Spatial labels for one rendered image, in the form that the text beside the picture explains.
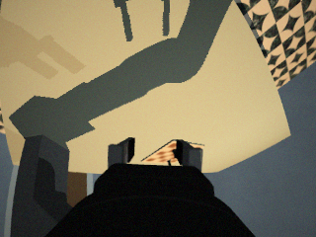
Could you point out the brown and cream chessboard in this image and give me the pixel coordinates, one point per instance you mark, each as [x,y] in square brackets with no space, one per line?
[164,154]

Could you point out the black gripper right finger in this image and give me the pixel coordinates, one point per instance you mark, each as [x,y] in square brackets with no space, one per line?
[188,155]

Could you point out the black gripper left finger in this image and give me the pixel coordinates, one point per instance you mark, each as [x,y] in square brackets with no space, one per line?
[122,152]

